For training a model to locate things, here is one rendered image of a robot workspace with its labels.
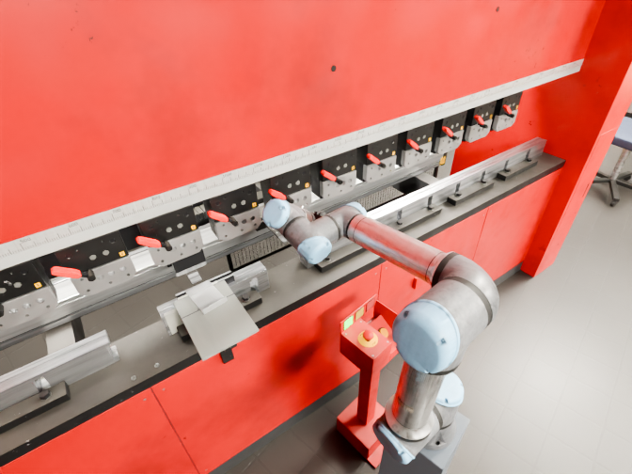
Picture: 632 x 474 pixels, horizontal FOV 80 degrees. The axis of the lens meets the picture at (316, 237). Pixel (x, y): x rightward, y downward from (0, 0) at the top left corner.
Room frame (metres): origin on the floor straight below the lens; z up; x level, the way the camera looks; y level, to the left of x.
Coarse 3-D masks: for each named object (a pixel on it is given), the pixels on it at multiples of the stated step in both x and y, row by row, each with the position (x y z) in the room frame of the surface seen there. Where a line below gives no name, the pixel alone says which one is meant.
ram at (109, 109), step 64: (0, 0) 0.78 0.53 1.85; (64, 0) 0.83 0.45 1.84; (128, 0) 0.90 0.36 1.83; (192, 0) 0.97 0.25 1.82; (256, 0) 1.05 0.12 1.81; (320, 0) 1.15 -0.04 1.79; (384, 0) 1.27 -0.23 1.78; (448, 0) 1.43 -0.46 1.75; (512, 0) 1.62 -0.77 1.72; (576, 0) 1.89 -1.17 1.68; (0, 64) 0.76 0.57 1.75; (64, 64) 0.81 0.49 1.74; (128, 64) 0.88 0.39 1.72; (192, 64) 0.95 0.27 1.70; (256, 64) 1.04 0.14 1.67; (320, 64) 1.15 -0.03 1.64; (384, 64) 1.28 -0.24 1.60; (448, 64) 1.46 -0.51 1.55; (512, 64) 1.69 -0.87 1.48; (0, 128) 0.73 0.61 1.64; (64, 128) 0.79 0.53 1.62; (128, 128) 0.85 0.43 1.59; (192, 128) 0.93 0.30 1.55; (256, 128) 1.03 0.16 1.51; (320, 128) 1.15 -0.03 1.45; (0, 192) 0.70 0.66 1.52; (64, 192) 0.76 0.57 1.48; (128, 192) 0.82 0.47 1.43
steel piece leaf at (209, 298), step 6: (210, 288) 0.90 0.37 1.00; (198, 294) 0.87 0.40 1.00; (204, 294) 0.87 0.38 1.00; (210, 294) 0.87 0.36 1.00; (216, 294) 0.87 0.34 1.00; (198, 300) 0.85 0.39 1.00; (204, 300) 0.85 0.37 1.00; (210, 300) 0.85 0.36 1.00; (216, 300) 0.84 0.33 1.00; (222, 300) 0.83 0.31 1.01; (198, 306) 0.82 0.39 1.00; (204, 306) 0.82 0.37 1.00; (210, 306) 0.81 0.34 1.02; (216, 306) 0.82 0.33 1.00; (204, 312) 0.79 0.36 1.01
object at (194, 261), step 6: (198, 252) 0.92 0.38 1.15; (186, 258) 0.90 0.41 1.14; (192, 258) 0.91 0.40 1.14; (198, 258) 0.92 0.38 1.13; (204, 258) 0.93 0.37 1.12; (174, 264) 0.88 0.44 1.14; (180, 264) 0.88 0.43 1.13; (186, 264) 0.89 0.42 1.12; (192, 264) 0.90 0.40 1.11; (198, 264) 0.92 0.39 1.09; (204, 264) 0.93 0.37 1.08; (174, 270) 0.88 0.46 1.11; (180, 270) 0.88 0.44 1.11; (186, 270) 0.90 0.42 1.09; (192, 270) 0.91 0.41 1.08
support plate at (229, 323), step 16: (224, 288) 0.90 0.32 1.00; (176, 304) 0.84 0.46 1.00; (192, 304) 0.83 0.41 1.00; (224, 304) 0.83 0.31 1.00; (240, 304) 0.83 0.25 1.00; (192, 320) 0.77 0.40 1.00; (208, 320) 0.77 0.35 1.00; (224, 320) 0.76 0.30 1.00; (240, 320) 0.76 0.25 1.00; (192, 336) 0.71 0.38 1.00; (208, 336) 0.70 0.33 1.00; (224, 336) 0.70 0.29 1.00; (240, 336) 0.70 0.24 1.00; (208, 352) 0.65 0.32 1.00
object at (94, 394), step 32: (544, 160) 1.96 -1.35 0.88; (512, 192) 1.67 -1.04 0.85; (448, 224) 1.40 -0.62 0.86; (288, 288) 1.01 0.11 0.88; (320, 288) 1.00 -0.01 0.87; (256, 320) 0.86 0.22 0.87; (128, 352) 0.75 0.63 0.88; (160, 352) 0.74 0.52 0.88; (192, 352) 0.74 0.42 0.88; (96, 384) 0.64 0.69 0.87; (128, 384) 0.63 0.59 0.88; (64, 416) 0.54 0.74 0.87; (0, 448) 0.46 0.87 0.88; (32, 448) 0.47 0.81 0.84
